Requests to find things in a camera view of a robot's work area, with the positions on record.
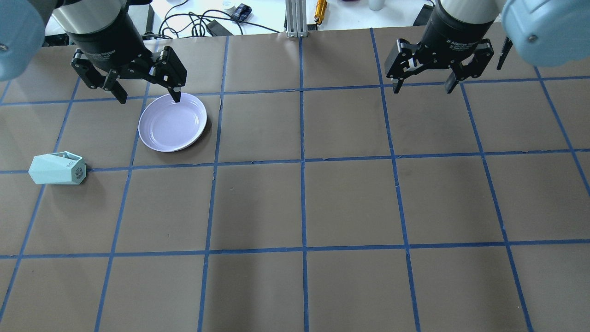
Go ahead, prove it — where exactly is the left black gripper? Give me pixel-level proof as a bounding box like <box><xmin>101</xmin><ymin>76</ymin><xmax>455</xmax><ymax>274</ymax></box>
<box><xmin>65</xmin><ymin>9</ymin><xmax>188</xmax><ymax>104</ymax></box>

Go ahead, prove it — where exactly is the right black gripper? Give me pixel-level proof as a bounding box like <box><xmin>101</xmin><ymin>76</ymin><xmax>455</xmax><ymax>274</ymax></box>
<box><xmin>385</xmin><ymin>9</ymin><xmax>495</xmax><ymax>94</ymax></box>

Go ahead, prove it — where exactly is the mint green faceted cup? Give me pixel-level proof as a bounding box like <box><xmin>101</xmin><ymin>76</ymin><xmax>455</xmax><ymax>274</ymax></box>
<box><xmin>28</xmin><ymin>151</ymin><xmax>87</xmax><ymax>185</ymax></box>

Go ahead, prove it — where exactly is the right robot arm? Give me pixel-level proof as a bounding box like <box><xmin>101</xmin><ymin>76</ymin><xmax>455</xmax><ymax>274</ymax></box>
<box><xmin>385</xmin><ymin>0</ymin><xmax>590</xmax><ymax>93</ymax></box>

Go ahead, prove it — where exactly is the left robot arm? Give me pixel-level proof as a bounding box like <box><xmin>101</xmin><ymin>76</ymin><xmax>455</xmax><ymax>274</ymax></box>
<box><xmin>0</xmin><ymin>0</ymin><xmax>187</xmax><ymax>104</ymax></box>

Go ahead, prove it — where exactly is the lavender plate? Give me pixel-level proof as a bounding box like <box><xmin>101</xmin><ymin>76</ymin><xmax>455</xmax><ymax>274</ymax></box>
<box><xmin>138</xmin><ymin>93</ymin><xmax>208</xmax><ymax>153</ymax></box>

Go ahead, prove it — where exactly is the white cup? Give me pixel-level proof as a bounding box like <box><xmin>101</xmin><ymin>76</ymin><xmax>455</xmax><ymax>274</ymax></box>
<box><xmin>367</xmin><ymin>0</ymin><xmax>385</xmax><ymax>11</ymax></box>

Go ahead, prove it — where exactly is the black power adapter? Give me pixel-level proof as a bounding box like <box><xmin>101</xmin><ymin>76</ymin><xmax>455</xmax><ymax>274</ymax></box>
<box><xmin>205</xmin><ymin>20</ymin><xmax>233</xmax><ymax>36</ymax></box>

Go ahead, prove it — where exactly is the small black device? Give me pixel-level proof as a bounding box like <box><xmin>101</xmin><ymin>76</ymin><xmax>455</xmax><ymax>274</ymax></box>
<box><xmin>230</xmin><ymin>3</ymin><xmax>252</xmax><ymax>22</ymax></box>

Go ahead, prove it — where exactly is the black cable bundle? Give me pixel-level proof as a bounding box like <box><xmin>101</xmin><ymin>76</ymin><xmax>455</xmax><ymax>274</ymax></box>
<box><xmin>143</xmin><ymin>0</ymin><xmax>280</xmax><ymax>40</ymax></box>

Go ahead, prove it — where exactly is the yellow screwdriver handle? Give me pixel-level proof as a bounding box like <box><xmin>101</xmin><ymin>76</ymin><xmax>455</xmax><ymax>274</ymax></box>
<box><xmin>314</xmin><ymin>0</ymin><xmax>327</xmax><ymax>25</ymax></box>

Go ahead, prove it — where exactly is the aluminium profile post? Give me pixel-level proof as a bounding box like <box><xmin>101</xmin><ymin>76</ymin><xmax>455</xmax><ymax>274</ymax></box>
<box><xmin>285</xmin><ymin>0</ymin><xmax>308</xmax><ymax>38</ymax></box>

